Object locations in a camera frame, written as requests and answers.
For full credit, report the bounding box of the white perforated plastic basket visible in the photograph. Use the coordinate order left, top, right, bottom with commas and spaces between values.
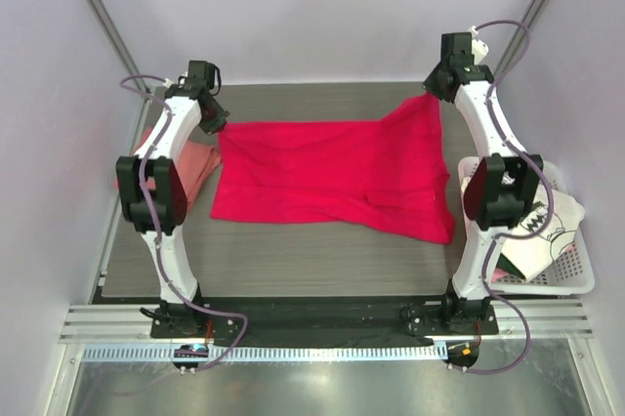
458, 156, 596, 298

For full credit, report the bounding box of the bright pink t shirt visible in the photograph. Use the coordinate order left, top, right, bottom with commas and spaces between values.
211, 94, 455, 245

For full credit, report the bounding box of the white printed t shirt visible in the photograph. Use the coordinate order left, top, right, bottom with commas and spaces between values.
500, 190, 585, 282

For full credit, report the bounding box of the folded salmon pink t shirt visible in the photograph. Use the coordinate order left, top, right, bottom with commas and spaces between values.
114, 126, 222, 210

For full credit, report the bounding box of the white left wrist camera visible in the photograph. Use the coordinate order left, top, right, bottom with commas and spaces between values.
164, 74, 187, 88

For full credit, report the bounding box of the white slotted cable duct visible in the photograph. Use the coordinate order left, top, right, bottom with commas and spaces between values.
82, 342, 447, 364

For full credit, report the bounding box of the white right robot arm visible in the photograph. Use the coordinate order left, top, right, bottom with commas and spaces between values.
424, 31, 544, 334

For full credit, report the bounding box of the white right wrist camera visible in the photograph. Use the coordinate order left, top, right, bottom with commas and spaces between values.
468, 26, 489, 64

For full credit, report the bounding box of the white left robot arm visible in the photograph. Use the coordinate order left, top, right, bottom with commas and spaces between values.
115, 61, 229, 338

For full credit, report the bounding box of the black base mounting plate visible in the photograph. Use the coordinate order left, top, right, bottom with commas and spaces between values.
140, 294, 499, 362

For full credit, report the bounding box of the dark green garment in basket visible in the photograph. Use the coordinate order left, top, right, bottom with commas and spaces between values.
497, 255, 525, 281

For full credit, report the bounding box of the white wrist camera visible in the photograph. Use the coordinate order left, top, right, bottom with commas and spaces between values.
164, 74, 187, 88
468, 26, 489, 64

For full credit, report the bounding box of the pink garment in basket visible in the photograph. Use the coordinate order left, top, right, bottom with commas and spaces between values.
490, 268, 509, 283

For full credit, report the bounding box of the aluminium front rail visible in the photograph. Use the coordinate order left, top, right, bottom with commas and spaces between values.
59, 299, 593, 344

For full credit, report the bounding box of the left aluminium frame post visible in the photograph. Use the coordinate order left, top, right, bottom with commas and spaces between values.
85, 0, 140, 75

